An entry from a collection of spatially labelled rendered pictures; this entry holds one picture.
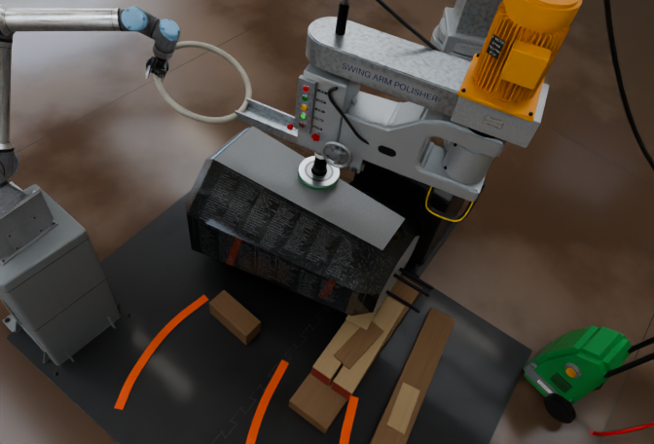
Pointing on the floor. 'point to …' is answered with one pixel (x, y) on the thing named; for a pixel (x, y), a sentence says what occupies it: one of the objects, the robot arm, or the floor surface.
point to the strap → (261, 398)
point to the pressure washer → (580, 366)
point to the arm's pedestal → (57, 289)
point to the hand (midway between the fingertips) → (154, 76)
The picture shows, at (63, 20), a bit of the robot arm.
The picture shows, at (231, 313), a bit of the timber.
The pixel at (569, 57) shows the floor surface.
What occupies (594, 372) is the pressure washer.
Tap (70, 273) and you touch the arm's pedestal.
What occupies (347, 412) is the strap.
